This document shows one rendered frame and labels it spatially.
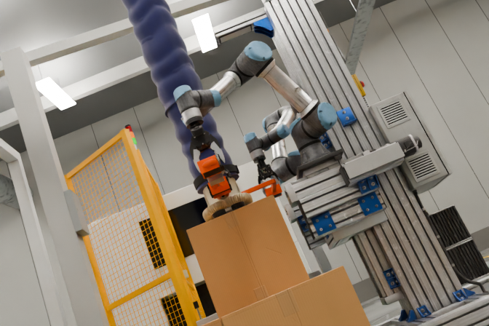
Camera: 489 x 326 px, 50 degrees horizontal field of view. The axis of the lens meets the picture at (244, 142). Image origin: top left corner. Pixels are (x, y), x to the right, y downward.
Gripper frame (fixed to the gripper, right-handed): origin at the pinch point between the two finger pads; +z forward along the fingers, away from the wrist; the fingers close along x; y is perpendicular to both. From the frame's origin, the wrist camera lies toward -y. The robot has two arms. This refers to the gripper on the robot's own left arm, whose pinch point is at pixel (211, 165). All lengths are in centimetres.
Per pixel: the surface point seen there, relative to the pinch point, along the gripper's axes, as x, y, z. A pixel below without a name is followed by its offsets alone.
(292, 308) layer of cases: -6, -29, 59
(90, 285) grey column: 102, 157, -3
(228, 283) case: 12, 30, 40
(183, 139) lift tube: 8, 53, -34
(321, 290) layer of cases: -17, -29, 58
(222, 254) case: 9.7, 30.0, 28.4
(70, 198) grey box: 98, 155, -63
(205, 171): 2.9, -4.0, 2.6
